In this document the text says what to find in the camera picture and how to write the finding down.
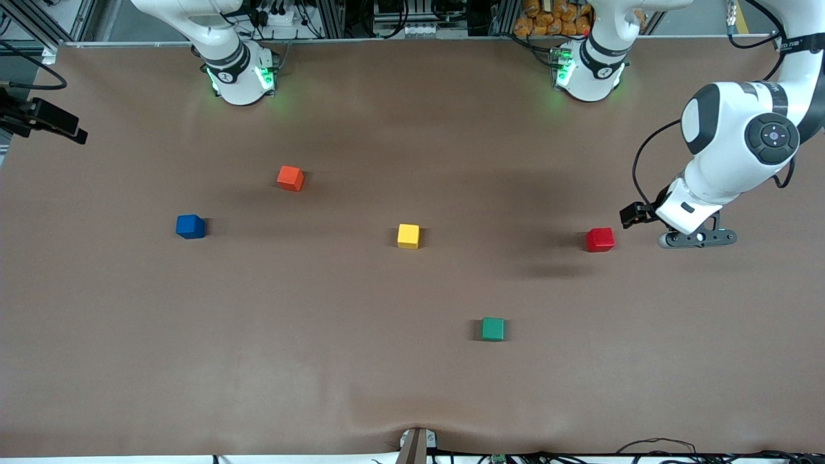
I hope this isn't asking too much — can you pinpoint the black camera cable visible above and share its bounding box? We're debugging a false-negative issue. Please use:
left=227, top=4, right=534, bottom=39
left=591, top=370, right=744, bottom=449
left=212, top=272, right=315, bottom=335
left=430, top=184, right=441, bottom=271
left=0, top=41, right=68, bottom=91
left=632, top=0, right=800, bottom=208

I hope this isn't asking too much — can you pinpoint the white power strip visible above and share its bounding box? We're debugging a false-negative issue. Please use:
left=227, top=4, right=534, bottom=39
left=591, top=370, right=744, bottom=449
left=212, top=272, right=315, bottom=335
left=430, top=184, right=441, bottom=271
left=255, top=9, right=305, bottom=28

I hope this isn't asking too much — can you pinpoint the orange snack bag pile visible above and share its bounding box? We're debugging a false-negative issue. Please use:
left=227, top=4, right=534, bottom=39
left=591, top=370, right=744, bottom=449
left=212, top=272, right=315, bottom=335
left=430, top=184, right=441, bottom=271
left=514, top=0, right=592, bottom=37

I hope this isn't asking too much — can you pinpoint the black electronics rack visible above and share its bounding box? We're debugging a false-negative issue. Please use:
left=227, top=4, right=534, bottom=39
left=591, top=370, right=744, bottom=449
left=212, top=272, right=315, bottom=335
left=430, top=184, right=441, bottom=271
left=345, top=0, right=474, bottom=38

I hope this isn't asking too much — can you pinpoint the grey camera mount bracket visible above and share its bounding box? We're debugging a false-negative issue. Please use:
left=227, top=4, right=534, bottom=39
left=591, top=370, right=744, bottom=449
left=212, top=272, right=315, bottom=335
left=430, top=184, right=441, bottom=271
left=397, top=427, right=438, bottom=464

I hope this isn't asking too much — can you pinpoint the aluminium frame post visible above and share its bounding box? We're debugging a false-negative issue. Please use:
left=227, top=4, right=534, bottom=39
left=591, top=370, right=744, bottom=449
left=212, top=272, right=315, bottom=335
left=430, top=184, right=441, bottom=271
left=10, top=0, right=68, bottom=49
left=74, top=0, right=123, bottom=41

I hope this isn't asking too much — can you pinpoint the blue wooden block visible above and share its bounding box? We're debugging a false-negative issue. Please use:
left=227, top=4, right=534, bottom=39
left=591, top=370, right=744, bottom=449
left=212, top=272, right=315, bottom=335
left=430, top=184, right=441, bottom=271
left=175, top=215, right=206, bottom=240

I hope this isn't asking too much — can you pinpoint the black floor cable bundle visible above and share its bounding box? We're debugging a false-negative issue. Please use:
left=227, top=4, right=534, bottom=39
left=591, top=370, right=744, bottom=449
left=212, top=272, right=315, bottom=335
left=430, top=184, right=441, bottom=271
left=616, top=438, right=825, bottom=464

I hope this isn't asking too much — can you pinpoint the brown table mat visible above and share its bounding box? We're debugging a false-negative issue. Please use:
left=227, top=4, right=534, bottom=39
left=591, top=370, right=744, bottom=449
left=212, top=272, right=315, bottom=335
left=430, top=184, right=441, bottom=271
left=0, top=37, right=825, bottom=459

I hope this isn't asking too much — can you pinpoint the red wooden block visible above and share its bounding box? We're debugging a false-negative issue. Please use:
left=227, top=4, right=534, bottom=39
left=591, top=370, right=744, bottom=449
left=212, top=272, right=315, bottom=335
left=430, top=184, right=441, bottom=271
left=585, top=227, right=616, bottom=253

